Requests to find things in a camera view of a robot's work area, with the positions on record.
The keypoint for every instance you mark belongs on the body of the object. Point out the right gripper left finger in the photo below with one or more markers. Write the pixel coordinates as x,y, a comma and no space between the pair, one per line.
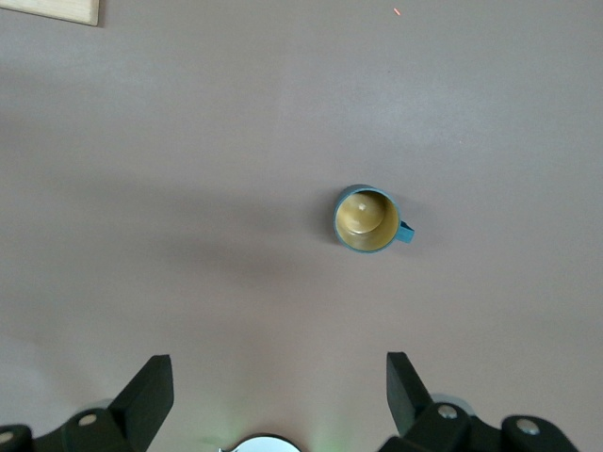
141,405

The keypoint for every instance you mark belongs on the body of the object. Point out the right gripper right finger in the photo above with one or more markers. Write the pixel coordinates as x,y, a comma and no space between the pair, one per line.
407,400

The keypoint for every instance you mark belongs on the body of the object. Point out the teal cup yellow inside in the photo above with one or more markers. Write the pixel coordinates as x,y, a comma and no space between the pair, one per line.
367,221

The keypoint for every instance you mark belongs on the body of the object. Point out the wooden cutting board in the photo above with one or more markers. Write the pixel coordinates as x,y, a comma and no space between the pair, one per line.
56,8

